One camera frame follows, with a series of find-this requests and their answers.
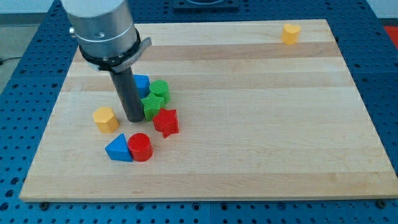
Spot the black cable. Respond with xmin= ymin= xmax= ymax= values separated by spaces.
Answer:
xmin=0 ymin=56 xmax=21 ymax=66

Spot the green star block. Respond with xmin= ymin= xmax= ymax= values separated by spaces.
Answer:
xmin=141 ymin=93 xmax=165 ymax=121

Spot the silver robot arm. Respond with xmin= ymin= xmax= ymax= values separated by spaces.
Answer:
xmin=61 ymin=0 xmax=152 ymax=123

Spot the green cylinder block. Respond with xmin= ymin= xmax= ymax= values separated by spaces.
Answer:
xmin=149 ymin=80 xmax=170 ymax=104

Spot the black clamp ring mount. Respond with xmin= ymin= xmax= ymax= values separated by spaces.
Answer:
xmin=78 ymin=29 xmax=152 ymax=73

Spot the red star block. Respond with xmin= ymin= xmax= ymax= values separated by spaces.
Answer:
xmin=152 ymin=108 xmax=179 ymax=138

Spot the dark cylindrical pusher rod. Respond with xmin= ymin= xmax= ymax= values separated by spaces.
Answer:
xmin=110 ymin=68 xmax=144 ymax=123

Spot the blue cube block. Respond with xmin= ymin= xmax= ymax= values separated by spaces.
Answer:
xmin=134 ymin=75 xmax=150 ymax=99

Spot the red cylinder block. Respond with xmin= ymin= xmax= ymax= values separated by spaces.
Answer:
xmin=127 ymin=133 xmax=153 ymax=162

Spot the yellow hexagon block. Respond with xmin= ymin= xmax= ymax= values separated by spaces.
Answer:
xmin=93 ymin=106 xmax=119 ymax=133

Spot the wooden board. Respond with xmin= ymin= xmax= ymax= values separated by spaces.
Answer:
xmin=20 ymin=19 xmax=397 ymax=202

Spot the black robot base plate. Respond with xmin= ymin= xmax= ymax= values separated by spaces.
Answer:
xmin=172 ymin=0 xmax=240 ymax=11

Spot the blue triangle block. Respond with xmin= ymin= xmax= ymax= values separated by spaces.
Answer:
xmin=105 ymin=133 xmax=133 ymax=162

